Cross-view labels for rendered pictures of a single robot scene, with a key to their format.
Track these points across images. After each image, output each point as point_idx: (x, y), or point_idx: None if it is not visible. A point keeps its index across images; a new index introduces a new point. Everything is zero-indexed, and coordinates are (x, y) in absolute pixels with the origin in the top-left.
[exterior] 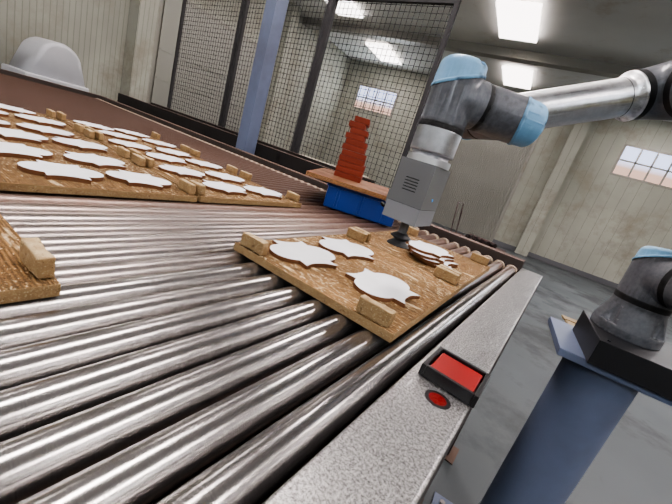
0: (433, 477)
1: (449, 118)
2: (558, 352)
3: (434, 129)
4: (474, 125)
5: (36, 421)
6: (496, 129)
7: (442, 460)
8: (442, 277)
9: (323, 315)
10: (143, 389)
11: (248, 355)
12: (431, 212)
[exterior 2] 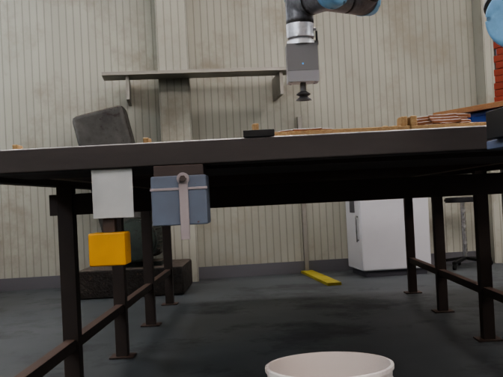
0: (195, 147)
1: (288, 17)
2: (486, 146)
3: (286, 26)
4: (305, 12)
5: None
6: (313, 7)
7: (202, 143)
8: (398, 125)
9: None
10: None
11: None
12: (311, 70)
